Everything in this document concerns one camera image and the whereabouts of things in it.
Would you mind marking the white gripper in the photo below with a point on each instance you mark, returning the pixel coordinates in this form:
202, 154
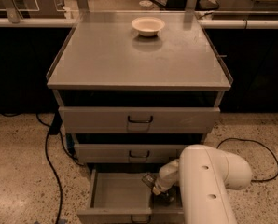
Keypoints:
162, 181

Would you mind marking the clear plastic water bottle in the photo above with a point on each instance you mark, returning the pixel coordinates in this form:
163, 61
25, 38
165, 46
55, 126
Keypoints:
149, 180

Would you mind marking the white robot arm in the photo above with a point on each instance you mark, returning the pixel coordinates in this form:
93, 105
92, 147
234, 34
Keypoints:
204, 175

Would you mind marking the grey bottom drawer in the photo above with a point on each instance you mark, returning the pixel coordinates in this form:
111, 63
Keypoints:
123, 198

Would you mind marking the grey drawer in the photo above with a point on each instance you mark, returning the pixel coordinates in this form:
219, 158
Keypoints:
119, 153
139, 119
123, 198

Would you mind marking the grey middle drawer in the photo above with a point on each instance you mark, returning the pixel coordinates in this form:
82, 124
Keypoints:
119, 153

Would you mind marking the grey drawer cabinet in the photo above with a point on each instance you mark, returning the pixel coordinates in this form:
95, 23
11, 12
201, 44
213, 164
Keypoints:
106, 63

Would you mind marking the grey top drawer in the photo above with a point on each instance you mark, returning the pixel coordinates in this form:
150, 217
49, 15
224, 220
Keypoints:
139, 119

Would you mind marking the black power adapter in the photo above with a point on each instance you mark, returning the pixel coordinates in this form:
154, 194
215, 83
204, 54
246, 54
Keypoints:
56, 124

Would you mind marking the white paper bowl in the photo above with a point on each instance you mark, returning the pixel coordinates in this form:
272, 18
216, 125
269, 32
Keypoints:
147, 26

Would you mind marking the white cup with straw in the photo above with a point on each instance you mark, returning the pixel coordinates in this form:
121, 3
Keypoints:
145, 4

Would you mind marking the white horizontal rail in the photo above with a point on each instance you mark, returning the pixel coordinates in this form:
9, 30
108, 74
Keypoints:
206, 24

